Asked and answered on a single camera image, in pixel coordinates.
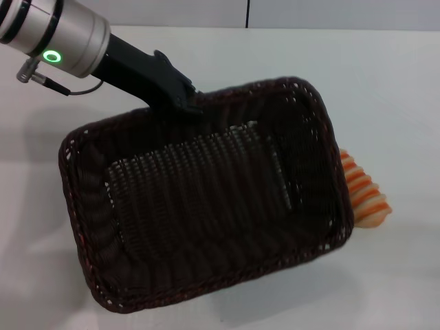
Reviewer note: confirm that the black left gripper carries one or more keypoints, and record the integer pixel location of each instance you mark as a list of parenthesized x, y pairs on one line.
[(144, 75)]

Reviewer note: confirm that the dark brown wicker basket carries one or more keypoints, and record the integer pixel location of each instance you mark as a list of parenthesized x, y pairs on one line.
[(206, 203)]

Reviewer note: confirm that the orange striped bread loaf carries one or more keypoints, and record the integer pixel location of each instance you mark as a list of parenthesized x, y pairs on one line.
[(366, 199)]

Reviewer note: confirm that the black vertical wall strip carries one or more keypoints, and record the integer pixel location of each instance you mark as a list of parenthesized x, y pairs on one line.
[(247, 13)]

